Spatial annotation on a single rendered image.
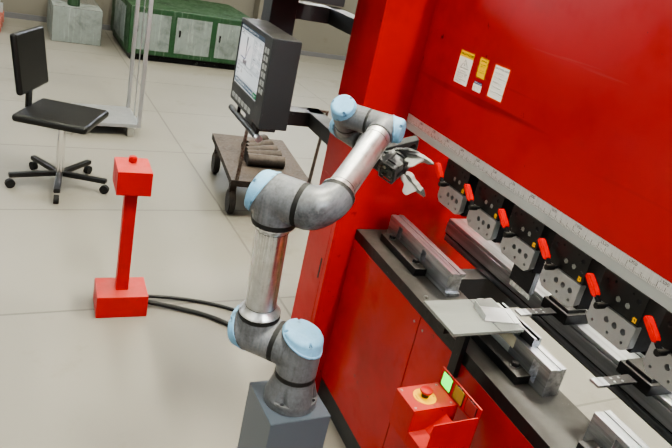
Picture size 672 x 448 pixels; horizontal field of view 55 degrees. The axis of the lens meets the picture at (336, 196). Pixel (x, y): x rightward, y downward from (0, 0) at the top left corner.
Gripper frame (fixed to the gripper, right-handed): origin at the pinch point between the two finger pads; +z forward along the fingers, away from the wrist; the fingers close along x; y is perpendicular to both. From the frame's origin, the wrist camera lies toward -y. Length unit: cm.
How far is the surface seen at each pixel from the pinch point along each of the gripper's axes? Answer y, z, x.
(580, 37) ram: -46, 11, 32
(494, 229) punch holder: -18.3, 17.8, -26.8
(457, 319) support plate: 13.3, 26.6, -33.1
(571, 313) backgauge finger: -20, 52, -43
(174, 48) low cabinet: -287, -551, -442
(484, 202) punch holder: -24.6, 9.5, -25.9
